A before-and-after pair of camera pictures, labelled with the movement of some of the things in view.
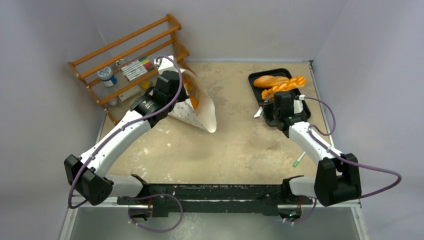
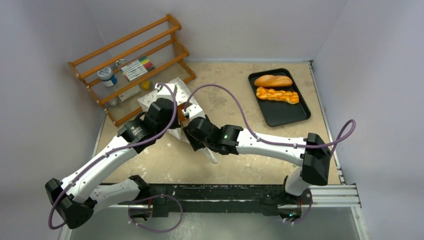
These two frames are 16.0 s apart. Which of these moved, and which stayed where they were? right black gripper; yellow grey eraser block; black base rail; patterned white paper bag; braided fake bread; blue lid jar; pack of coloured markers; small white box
Moved: patterned white paper bag; right black gripper; braided fake bread
Stayed: blue lid jar; pack of coloured markers; yellow grey eraser block; small white box; black base rail
